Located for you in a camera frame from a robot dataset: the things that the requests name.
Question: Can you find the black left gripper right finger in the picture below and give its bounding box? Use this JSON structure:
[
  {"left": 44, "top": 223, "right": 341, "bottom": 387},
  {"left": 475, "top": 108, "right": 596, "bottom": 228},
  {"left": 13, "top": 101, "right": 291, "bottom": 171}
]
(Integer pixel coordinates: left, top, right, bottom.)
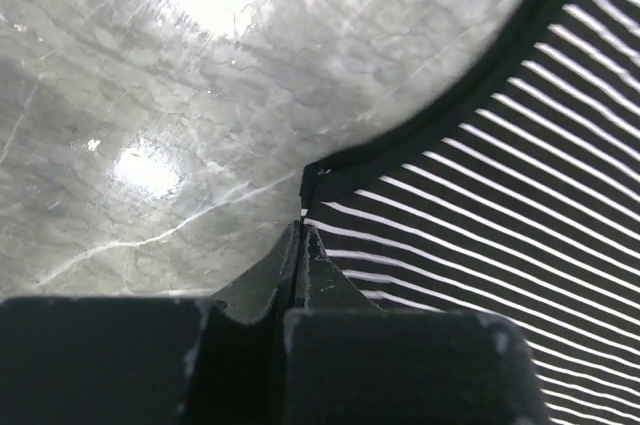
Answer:
[{"left": 282, "top": 226, "right": 550, "bottom": 424}]

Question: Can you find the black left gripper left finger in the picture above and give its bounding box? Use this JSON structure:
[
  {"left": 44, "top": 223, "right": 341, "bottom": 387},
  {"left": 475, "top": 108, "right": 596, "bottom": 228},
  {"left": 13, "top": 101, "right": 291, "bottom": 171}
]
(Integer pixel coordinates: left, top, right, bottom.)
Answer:
[{"left": 1, "top": 224, "right": 299, "bottom": 424}]

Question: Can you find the black white striped tank top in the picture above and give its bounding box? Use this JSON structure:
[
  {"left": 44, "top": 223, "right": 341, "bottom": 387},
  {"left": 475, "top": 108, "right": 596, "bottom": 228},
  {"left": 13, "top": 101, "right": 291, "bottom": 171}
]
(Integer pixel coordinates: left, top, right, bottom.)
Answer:
[{"left": 301, "top": 0, "right": 639, "bottom": 424}]

